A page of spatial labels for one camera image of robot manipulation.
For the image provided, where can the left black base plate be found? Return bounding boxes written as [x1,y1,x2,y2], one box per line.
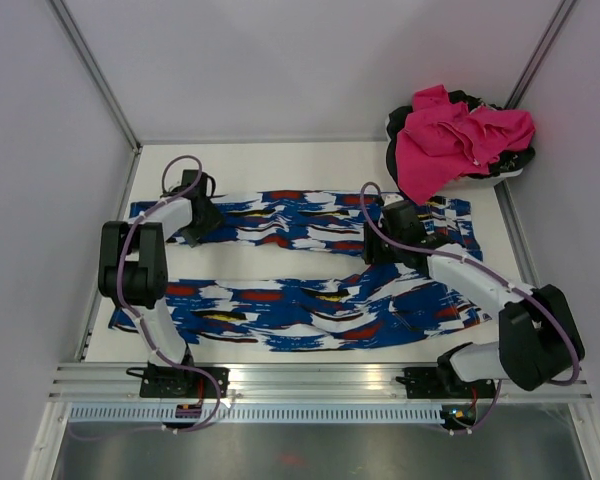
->
[139,364,230,399]

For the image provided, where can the right aluminium frame post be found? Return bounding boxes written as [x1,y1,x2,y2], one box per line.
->
[505,0,580,109]

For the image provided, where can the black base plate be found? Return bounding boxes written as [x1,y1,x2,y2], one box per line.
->
[395,367,496,400]
[139,364,230,399]

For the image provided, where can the left aluminium frame post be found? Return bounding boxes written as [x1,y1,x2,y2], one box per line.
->
[47,0,141,154]

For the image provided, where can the white slotted cable duct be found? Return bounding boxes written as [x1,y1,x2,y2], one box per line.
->
[69,403,444,425]

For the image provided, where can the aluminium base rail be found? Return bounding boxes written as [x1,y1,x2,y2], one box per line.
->
[47,362,594,404]

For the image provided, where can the pink trousers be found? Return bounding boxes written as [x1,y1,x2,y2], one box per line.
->
[395,85,535,204]

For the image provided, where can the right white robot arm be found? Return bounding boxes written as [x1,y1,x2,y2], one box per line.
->
[363,194,585,396]

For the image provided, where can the aluminium frame post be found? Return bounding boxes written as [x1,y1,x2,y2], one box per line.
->
[505,0,580,109]
[47,0,141,154]

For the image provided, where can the black garment pile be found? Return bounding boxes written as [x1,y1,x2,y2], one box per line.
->
[385,90,536,184]

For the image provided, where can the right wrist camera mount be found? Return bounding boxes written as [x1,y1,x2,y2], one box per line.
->
[381,193,404,206]

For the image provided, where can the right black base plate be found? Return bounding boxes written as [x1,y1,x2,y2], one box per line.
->
[395,367,496,400]

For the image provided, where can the blue white patterned trousers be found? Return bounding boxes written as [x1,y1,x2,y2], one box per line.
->
[107,188,494,354]

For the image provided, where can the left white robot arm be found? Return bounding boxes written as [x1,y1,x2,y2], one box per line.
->
[98,170,228,401]

